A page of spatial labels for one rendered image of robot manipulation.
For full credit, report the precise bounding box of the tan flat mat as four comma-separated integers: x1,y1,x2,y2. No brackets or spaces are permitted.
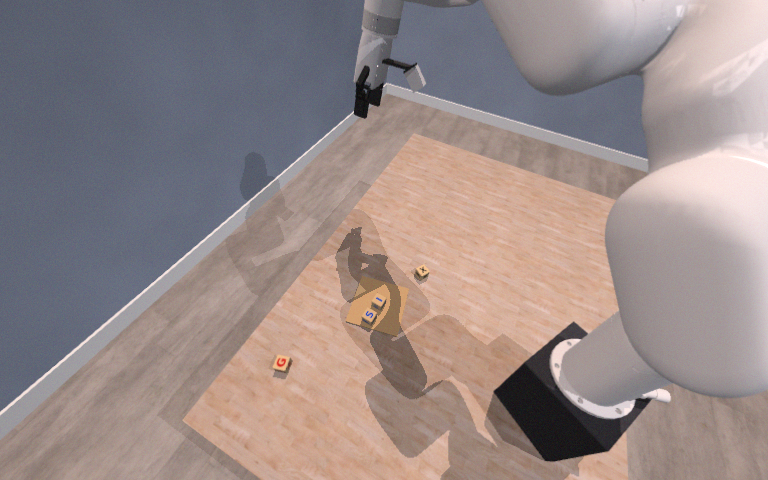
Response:
345,276,409,337

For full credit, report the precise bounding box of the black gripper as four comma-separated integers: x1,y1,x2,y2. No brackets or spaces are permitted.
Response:
354,26,398,119

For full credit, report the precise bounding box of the tan letter block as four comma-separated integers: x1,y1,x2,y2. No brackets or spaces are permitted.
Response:
362,307,377,326
415,265,430,281
273,354,292,373
371,293,387,311

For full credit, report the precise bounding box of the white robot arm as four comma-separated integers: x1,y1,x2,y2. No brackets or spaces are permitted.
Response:
481,0,768,419

